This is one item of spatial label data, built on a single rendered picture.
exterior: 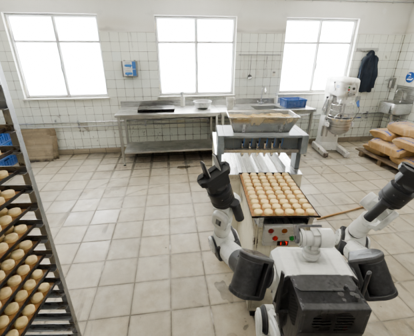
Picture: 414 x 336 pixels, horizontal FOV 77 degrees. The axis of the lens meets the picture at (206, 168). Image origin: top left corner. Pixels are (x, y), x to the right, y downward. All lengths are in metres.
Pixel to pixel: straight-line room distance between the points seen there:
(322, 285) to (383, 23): 5.82
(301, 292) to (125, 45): 4.65
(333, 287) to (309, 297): 0.10
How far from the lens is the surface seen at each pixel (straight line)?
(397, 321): 2.58
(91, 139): 5.42
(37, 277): 1.59
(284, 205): 1.67
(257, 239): 1.69
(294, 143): 2.29
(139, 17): 5.03
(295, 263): 0.99
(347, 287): 0.96
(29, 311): 1.57
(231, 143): 2.18
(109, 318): 2.31
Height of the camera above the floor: 1.77
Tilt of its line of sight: 24 degrees down
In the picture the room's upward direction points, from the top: straight up
